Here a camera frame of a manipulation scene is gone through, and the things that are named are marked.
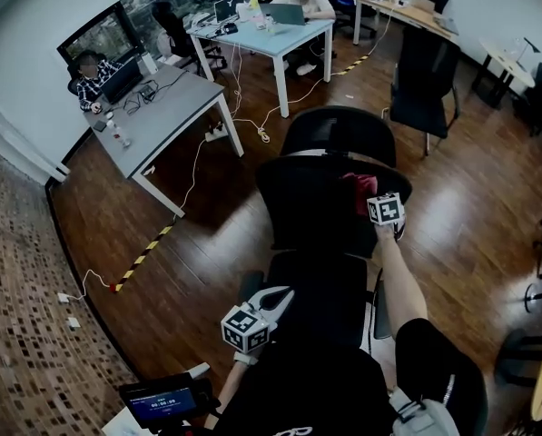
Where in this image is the clear plastic bottle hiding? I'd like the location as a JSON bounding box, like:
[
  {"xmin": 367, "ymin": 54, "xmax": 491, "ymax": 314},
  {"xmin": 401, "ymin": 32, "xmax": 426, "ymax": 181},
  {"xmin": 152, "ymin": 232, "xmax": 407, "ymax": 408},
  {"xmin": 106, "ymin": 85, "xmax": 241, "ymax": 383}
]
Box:
[{"xmin": 112, "ymin": 124, "xmax": 132, "ymax": 149}]

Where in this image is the person's left forearm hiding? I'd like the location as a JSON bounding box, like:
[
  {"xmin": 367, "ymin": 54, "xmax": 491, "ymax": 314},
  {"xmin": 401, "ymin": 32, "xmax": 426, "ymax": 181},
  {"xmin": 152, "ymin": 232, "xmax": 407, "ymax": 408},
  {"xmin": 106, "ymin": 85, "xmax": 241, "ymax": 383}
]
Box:
[{"xmin": 204, "ymin": 360, "xmax": 252, "ymax": 430}]

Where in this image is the grey laptop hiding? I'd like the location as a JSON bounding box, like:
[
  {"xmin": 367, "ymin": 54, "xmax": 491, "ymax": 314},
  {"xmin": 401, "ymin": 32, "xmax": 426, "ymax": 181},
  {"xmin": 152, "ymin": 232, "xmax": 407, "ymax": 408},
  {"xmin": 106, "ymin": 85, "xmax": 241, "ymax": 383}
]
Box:
[{"xmin": 261, "ymin": 3, "xmax": 307, "ymax": 26}]

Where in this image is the white power cable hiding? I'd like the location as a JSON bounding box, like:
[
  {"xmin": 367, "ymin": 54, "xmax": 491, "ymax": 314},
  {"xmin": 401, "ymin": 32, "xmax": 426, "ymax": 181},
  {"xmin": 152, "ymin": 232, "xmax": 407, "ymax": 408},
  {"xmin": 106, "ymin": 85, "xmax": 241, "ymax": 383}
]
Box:
[{"xmin": 172, "ymin": 137, "xmax": 208, "ymax": 221}]

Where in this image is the round white table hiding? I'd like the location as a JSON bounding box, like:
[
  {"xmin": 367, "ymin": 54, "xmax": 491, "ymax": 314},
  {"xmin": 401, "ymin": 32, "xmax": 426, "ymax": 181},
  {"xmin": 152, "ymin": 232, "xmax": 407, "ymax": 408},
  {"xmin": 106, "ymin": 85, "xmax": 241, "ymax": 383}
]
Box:
[{"xmin": 471, "ymin": 37, "xmax": 537, "ymax": 110}]

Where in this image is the dark glass window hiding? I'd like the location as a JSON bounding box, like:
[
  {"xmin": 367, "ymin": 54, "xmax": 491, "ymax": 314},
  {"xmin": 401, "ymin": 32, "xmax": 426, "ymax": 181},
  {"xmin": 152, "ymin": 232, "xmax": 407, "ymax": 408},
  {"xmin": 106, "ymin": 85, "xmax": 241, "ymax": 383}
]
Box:
[{"xmin": 55, "ymin": 0, "xmax": 253, "ymax": 67}]

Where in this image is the white power strip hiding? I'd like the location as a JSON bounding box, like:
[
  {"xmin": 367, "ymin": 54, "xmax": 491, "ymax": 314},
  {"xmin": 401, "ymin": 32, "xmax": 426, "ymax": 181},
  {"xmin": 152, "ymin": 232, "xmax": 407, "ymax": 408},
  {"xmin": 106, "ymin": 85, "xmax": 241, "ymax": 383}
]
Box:
[{"xmin": 204, "ymin": 123, "xmax": 230, "ymax": 143}]

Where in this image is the black mesh chair backrest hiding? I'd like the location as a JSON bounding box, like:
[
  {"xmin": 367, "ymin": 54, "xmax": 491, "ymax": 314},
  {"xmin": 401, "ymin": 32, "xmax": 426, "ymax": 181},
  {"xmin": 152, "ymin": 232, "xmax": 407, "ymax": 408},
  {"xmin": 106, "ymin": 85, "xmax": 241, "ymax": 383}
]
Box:
[{"xmin": 255, "ymin": 154, "xmax": 414, "ymax": 260}]

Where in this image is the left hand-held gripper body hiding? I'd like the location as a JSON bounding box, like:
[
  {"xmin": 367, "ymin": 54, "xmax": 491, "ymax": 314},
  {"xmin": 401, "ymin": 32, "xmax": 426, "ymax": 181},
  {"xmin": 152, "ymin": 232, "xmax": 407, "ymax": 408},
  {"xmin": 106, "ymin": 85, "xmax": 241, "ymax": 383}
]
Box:
[{"xmin": 220, "ymin": 300, "xmax": 281, "ymax": 355}]

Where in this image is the black mesh chair headrest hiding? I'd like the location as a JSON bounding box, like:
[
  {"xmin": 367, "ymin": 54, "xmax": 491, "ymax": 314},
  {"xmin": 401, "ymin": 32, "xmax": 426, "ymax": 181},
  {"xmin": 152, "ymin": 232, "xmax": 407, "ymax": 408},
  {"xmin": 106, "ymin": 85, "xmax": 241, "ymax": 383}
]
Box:
[{"xmin": 280, "ymin": 105, "xmax": 398, "ymax": 169}]

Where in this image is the black stool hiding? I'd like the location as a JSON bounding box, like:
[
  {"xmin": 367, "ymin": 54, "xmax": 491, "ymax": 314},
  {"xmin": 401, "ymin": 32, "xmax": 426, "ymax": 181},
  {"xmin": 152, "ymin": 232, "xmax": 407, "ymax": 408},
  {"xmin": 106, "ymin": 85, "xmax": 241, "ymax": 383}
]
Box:
[{"xmin": 494, "ymin": 328, "xmax": 542, "ymax": 389}]

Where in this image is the person's right forearm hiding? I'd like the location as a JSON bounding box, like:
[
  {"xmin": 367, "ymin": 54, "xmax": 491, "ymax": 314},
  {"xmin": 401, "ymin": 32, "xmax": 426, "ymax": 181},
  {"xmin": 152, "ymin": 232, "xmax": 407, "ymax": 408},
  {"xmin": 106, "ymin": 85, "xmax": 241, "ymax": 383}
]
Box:
[{"xmin": 373, "ymin": 223, "xmax": 430, "ymax": 341}]

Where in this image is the grey shoulder bag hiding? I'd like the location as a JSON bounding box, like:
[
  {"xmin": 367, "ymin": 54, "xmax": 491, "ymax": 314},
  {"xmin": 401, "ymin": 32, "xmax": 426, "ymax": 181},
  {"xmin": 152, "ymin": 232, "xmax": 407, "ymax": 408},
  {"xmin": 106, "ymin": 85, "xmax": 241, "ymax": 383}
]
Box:
[{"xmin": 387, "ymin": 386, "xmax": 463, "ymax": 436}]

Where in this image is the pink cloth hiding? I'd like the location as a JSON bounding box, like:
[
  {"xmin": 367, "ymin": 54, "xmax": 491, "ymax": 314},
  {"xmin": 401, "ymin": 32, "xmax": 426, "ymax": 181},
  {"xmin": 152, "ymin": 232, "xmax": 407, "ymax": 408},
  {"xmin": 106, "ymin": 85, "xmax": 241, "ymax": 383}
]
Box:
[{"xmin": 340, "ymin": 172, "xmax": 379, "ymax": 217}]

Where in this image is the yellow black striped floor strip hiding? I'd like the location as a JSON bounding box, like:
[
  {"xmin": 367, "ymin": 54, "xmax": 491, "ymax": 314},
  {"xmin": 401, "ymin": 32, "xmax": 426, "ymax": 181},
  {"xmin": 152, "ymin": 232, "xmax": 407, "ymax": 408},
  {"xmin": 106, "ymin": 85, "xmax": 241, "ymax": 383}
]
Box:
[
  {"xmin": 331, "ymin": 54, "xmax": 370, "ymax": 77},
  {"xmin": 114, "ymin": 224, "xmax": 174, "ymax": 293}
]

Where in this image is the light blue table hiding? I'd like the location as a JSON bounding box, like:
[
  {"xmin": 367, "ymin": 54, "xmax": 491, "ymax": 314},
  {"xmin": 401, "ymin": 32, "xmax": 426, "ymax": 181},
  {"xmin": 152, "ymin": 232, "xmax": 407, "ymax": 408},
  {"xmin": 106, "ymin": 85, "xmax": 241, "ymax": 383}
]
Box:
[{"xmin": 186, "ymin": 14, "xmax": 336, "ymax": 119}]

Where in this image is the thin white cable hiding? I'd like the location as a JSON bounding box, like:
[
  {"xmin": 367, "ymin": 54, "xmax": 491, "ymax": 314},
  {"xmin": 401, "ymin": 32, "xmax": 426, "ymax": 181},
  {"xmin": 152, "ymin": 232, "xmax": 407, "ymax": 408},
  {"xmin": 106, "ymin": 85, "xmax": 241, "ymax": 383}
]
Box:
[{"xmin": 70, "ymin": 268, "xmax": 116, "ymax": 300}]

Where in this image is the black desk lamp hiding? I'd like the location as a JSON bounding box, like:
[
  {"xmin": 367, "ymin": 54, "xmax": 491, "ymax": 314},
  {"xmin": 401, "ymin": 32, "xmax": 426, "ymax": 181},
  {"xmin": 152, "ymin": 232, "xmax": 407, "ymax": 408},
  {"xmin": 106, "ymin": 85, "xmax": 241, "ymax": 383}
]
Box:
[{"xmin": 514, "ymin": 36, "xmax": 542, "ymax": 65}]

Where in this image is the black screen device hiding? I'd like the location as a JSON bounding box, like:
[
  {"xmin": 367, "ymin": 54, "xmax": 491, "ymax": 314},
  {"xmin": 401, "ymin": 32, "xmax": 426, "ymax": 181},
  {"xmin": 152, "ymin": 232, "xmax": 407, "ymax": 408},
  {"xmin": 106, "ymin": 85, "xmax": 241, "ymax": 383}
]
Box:
[{"xmin": 118, "ymin": 372, "xmax": 222, "ymax": 430}]

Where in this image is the person in black vest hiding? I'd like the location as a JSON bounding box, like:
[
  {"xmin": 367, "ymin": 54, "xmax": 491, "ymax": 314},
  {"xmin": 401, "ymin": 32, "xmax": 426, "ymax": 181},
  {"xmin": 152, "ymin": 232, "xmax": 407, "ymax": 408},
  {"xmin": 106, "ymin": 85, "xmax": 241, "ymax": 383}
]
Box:
[{"xmin": 213, "ymin": 318, "xmax": 489, "ymax": 436}]

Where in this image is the black chair armrest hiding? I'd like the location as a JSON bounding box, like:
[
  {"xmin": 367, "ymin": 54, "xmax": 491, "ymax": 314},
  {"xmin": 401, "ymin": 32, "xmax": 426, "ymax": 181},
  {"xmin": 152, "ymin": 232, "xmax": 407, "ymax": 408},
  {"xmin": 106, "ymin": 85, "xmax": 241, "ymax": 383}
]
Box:
[
  {"xmin": 239, "ymin": 270, "xmax": 266, "ymax": 309},
  {"xmin": 372, "ymin": 268, "xmax": 393, "ymax": 341}
]

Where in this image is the laptop with pale emblem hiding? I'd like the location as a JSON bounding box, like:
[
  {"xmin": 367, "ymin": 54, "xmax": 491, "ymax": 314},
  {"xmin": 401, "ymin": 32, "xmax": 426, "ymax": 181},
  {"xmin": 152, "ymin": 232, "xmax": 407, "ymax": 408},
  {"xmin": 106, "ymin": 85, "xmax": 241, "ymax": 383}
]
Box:
[{"xmin": 213, "ymin": 0, "xmax": 246, "ymax": 23}]

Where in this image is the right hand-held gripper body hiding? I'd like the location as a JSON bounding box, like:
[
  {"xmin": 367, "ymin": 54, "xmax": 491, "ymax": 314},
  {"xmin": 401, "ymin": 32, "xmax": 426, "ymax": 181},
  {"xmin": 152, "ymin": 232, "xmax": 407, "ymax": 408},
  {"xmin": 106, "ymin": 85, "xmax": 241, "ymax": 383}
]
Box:
[{"xmin": 366, "ymin": 192, "xmax": 409, "ymax": 242}]

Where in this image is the black chair seat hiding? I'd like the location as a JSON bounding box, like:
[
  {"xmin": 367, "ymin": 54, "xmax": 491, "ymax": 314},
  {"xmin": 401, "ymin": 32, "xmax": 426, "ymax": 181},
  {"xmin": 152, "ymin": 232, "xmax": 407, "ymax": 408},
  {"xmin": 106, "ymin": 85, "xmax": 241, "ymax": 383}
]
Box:
[{"xmin": 264, "ymin": 249, "xmax": 370, "ymax": 350}]

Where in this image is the grey desk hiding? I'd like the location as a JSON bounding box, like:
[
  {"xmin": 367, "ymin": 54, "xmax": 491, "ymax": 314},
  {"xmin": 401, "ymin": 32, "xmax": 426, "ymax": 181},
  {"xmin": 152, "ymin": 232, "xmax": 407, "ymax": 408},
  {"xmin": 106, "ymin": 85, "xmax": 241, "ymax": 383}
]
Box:
[{"xmin": 83, "ymin": 64, "xmax": 245, "ymax": 219}]

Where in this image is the black coat rack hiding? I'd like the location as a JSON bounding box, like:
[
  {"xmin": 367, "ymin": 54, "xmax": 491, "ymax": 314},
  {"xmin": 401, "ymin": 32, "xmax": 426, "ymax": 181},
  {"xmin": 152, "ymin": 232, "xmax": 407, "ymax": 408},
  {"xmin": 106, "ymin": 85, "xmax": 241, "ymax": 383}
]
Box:
[{"xmin": 523, "ymin": 282, "xmax": 542, "ymax": 313}]

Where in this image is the black visitor chair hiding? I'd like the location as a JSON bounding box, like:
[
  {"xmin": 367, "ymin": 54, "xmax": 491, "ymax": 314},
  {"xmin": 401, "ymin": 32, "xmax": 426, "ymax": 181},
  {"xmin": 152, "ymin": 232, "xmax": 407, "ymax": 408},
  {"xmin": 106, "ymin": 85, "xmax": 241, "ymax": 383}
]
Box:
[{"xmin": 389, "ymin": 25, "xmax": 462, "ymax": 158}]

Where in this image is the black laptop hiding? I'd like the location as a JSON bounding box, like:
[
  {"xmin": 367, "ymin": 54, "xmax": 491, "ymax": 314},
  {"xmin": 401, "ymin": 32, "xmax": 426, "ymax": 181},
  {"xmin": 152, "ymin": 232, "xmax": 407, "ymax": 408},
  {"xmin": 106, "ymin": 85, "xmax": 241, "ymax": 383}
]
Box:
[{"xmin": 99, "ymin": 55, "xmax": 144, "ymax": 105}]

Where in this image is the wooden desk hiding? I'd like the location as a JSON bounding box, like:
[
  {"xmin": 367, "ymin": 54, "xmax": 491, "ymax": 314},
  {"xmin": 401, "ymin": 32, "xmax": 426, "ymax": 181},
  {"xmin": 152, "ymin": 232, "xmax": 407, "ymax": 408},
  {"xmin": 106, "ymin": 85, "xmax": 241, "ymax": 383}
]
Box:
[{"xmin": 352, "ymin": 0, "xmax": 461, "ymax": 47}]

